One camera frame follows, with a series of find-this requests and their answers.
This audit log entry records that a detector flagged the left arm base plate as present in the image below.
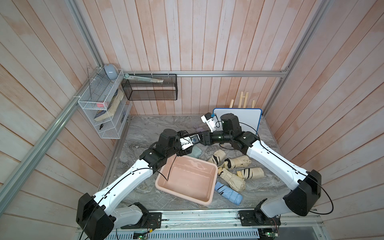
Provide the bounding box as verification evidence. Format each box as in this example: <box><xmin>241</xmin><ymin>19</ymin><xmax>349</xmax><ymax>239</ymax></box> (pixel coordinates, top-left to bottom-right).
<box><xmin>121</xmin><ymin>212</ymin><xmax>162</xmax><ymax>230</ymax></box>

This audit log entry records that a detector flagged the green flat item on basket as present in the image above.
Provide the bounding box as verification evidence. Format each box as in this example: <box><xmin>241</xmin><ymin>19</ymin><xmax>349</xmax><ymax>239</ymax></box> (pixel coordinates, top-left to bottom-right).
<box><xmin>124</xmin><ymin>74</ymin><xmax>164</xmax><ymax>83</ymax></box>

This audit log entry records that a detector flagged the white wire shelf rack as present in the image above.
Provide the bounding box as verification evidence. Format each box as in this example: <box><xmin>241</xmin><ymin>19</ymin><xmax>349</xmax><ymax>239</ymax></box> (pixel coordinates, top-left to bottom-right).
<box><xmin>78</xmin><ymin>68</ymin><xmax>132</xmax><ymax>140</ymax></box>

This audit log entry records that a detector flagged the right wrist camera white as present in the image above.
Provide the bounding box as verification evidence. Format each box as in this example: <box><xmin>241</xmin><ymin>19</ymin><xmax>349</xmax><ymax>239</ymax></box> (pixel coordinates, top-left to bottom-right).
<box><xmin>201</xmin><ymin>113</ymin><xmax>221</xmax><ymax>133</ymax></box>

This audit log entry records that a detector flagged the beige umbrella black band middle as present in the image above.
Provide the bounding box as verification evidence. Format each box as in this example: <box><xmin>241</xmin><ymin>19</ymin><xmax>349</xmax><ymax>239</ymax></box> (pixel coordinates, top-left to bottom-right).
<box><xmin>221</xmin><ymin>156</ymin><xmax>252</xmax><ymax>169</ymax></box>

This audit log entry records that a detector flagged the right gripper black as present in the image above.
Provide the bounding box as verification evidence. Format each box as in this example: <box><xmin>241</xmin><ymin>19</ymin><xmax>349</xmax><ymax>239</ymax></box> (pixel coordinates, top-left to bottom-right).
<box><xmin>196</xmin><ymin>130</ymin><xmax>234</xmax><ymax>148</ymax></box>

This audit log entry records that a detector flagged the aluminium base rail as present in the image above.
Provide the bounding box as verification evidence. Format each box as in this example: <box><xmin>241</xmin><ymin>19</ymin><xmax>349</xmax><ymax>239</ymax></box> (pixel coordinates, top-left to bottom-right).
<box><xmin>104</xmin><ymin>209</ymin><xmax>331</xmax><ymax>240</ymax></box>

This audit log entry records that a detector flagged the blue umbrella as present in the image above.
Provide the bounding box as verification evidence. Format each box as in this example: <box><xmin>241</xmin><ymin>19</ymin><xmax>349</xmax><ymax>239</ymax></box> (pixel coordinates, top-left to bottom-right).
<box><xmin>215</xmin><ymin>182</ymin><xmax>243</xmax><ymax>206</ymax></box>

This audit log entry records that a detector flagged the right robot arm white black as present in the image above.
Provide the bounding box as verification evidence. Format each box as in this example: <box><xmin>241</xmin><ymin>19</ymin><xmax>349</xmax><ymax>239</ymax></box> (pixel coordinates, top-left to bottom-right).
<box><xmin>199</xmin><ymin>113</ymin><xmax>322</xmax><ymax>223</ymax></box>

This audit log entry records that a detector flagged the green folded umbrella lower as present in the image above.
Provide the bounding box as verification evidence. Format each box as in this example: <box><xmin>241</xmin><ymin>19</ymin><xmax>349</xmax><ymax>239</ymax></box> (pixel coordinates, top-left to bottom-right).
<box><xmin>188</xmin><ymin>146</ymin><xmax>203</xmax><ymax>159</ymax></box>

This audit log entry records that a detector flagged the purple folded umbrella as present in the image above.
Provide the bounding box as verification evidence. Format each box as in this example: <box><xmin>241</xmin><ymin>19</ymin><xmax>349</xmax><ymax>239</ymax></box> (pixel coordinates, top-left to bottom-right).
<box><xmin>195</xmin><ymin>127</ymin><xmax>207</xmax><ymax>133</ymax></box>

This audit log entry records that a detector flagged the black mesh wall basket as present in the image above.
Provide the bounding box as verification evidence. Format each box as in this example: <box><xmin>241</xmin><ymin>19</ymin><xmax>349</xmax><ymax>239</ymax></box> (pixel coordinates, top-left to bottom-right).
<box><xmin>121</xmin><ymin>74</ymin><xmax>179</xmax><ymax>101</ymax></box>

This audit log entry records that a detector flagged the beige striped umbrella right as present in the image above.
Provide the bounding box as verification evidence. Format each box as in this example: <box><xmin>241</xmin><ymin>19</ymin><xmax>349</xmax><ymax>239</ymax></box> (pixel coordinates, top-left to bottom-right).
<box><xmin>237</xmin><ymin>168</ymin><xmax>265</xmax><ymax>180</ymax></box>

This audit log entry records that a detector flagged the grey round speaker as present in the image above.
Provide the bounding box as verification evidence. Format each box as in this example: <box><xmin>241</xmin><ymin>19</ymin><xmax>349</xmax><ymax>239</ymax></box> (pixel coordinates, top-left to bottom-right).
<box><xmin>104</xmin><ymin>64</ymin><xmax>119</xmax><ymax>81</ymax></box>

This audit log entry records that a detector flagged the plain beige umbrella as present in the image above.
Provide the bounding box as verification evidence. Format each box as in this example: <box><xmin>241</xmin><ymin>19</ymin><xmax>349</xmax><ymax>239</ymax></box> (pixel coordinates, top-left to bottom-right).
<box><xmin>218</xmin><ymin>168</ymin><xmax>246</xmax><ymax>193</ymax></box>

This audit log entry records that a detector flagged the whiteboard blue frame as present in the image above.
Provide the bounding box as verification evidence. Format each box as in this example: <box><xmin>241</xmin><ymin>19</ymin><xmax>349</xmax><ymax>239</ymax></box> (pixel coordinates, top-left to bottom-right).
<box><xmin>213</xmin><ymin>108</ymin><xmax>263</xmax><ymax>134</ymax></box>

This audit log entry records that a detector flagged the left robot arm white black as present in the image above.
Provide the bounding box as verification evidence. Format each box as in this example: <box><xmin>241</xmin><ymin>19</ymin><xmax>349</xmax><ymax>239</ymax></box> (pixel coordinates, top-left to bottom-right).
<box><xmin>76</xmin><ymin>129</ymin><xmax>196</xmax><ymax>240</ymax></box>

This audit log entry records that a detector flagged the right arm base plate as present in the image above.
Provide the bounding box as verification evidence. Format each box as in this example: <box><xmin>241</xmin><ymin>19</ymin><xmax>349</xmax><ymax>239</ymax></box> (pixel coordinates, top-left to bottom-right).
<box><xmin>238</xmin><ymin>210</ymin><xmax>281</xmax><ymax>227</ymax></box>

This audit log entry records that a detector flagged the pink plastic storage box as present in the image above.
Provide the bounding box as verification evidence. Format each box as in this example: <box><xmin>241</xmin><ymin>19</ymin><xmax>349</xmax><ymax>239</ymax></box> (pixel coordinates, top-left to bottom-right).
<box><xmin>155</xmin><ymin>155</ymin><xmax>218</xmax><ymax>206</ymax></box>

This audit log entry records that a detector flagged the beige umbrella black stripes small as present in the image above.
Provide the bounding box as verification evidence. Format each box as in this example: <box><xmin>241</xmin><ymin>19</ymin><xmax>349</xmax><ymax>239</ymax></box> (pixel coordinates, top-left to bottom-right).
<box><xmin>208</xmin><ymin>150</ymin><xmax>227</xmax><ymax>167</ymax></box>

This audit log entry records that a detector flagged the book on wire shelf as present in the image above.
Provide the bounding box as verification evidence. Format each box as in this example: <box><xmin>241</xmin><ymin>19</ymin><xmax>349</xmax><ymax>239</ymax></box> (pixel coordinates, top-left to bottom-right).
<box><xmin>94</xmin><ymin>89</ymin><xmax>125</xmax><ymax>122</ymax></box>

